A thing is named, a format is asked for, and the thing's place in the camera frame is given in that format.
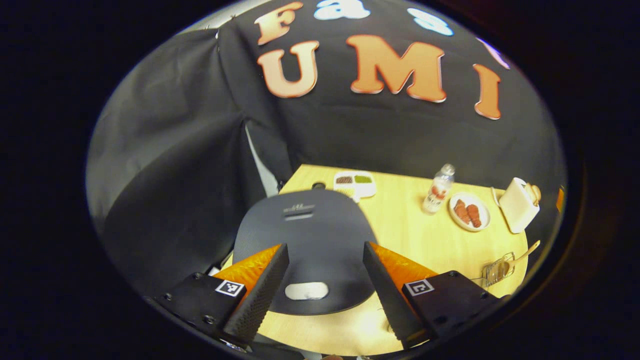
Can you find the wooden spoon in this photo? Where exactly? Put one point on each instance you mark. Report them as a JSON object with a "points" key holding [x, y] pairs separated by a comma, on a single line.
{"points": [[527, 249]]}

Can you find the white toaster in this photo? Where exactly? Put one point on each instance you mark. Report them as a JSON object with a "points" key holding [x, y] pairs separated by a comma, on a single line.
{"points": [[517, 207]]}

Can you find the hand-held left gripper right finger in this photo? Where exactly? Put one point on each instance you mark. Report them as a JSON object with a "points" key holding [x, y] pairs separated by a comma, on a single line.
{"points": [[392, 300]]}

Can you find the black and silver rice cooker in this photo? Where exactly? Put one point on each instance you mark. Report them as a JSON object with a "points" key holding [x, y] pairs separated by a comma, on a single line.
{"points": [[320, 240]]}

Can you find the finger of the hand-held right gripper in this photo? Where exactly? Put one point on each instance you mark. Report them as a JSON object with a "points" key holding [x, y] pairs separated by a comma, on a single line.
{"points": [[560, 199]]}

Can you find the toast bread slice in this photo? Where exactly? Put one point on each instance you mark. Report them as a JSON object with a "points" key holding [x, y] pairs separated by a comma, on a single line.
{"points": [[534, 191]]}

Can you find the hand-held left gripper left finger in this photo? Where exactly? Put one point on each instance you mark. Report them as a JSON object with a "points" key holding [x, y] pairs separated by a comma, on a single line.
{"points": [[255, 300]]}

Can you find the white divided bean dish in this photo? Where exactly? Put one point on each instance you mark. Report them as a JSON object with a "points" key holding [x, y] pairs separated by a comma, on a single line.
{"points": [[355, 187]]}

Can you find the clear drink bottle red label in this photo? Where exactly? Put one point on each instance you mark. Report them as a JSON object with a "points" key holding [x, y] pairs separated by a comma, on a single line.
{"points": [[438, 190]]}

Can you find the white oval plate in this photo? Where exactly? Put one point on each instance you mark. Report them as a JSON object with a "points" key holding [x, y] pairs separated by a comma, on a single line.
{"points": [[482, 210]]}

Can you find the red meat piece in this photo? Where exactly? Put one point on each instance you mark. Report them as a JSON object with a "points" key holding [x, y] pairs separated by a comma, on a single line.
{"points": [[473, 215], [462, 211]]}

